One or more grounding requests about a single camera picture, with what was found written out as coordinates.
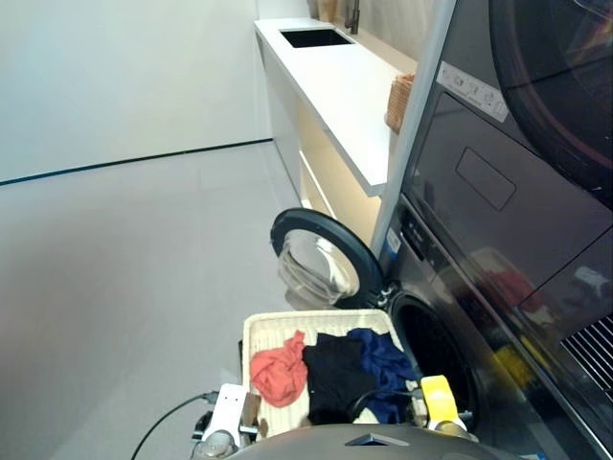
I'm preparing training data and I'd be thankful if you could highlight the grey robot torso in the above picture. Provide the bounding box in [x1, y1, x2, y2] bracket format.
[238, 422, 523, 460]

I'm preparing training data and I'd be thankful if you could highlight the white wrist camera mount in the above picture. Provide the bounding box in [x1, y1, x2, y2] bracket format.
[200, 382, 248, 445]
[420, 375, 468, 432]

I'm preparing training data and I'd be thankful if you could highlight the black garment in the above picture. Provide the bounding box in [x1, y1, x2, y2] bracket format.
[301, 333, 379, 426]

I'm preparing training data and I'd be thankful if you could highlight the grey washing machine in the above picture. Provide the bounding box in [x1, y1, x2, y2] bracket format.
[377, 191, 613, 460]

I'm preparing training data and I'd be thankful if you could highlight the blue garment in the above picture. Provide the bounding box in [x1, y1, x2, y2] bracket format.
[347, 328, 418, 423]

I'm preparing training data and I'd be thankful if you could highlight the beige wooden board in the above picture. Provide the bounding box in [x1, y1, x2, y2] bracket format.
[308, 0, 342, 23]

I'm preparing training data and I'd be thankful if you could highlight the dark glossy dryer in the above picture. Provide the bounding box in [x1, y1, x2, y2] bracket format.
[371, 0, 613, 346]

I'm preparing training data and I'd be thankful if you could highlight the white counter with wooden cabinet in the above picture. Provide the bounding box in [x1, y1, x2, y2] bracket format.
[253, 17, 418, 250]

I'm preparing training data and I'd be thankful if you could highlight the round washing machine door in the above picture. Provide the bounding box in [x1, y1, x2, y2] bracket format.
[269, 207, 387, 311]

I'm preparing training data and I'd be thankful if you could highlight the small brown woven basket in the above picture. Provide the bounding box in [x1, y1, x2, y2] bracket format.
[385, 72, 417, 135]

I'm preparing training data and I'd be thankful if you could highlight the blue and white energy label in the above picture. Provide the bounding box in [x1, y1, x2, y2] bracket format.
[382, 227, 402, 263]

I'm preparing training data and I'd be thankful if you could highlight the pale woven basket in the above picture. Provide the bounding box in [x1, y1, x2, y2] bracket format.
[241, 309, 418, 440]

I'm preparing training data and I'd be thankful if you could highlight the dark faucet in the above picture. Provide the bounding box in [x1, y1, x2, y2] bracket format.
[344, 0, 361, 35]

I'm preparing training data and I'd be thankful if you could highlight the red garment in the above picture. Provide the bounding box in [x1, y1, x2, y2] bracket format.
[248, 329, 309, 408]

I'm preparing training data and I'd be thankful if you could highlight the dark round dryer door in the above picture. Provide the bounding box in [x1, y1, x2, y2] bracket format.
[488, 0, 613, 207]

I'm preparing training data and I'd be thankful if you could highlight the black sink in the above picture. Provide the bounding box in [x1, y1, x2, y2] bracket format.
[279, 27, 355, 49]

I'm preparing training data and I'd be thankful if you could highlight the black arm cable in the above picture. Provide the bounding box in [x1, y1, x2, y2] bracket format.
[347, 387, 425, 423]
[129, 391, 219, 460]

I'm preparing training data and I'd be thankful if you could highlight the white warning sticker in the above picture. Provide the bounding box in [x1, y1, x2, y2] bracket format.
[438, 60, 510, 124]

